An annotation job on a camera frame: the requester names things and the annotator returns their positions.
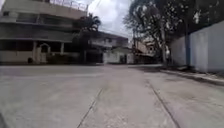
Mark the low house with white gate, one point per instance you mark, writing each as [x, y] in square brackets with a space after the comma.
[110, 50]

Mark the brown building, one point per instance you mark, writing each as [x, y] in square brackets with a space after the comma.
[144, 50]

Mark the grey concrete road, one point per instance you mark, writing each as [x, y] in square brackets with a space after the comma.
[113, 100]

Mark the palm tree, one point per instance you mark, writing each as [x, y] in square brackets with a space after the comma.
[87, 26]

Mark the large dark trees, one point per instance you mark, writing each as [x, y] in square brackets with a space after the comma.
[166, 16]

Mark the raised concrete kerb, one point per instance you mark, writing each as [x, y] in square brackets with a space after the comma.
[196, 76]

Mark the large multi-storey concrete building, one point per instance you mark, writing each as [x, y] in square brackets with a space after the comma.
[33, 30]

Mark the white boundary wall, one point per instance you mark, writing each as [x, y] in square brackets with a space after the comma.
[203, 50]

